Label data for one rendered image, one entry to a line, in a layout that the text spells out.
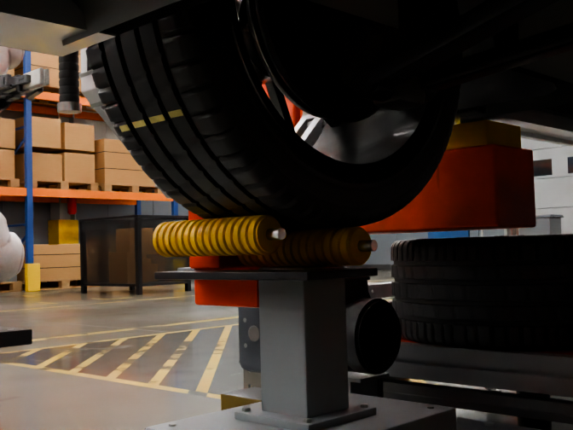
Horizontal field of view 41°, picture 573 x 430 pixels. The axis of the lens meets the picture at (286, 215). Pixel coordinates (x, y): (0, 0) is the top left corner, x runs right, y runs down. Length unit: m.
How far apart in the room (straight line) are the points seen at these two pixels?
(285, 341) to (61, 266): 11.16
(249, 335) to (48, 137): 10.83
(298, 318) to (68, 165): 11.38
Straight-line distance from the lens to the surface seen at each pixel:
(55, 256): 12.25
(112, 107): 1.13
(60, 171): 12.41
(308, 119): 1.54
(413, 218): 1.62
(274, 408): 1.23
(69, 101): 1.46
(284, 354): 1.20
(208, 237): 1.17
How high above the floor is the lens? 0.49
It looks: 3 degrees up
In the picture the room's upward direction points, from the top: 2 degrees counter-clockwise
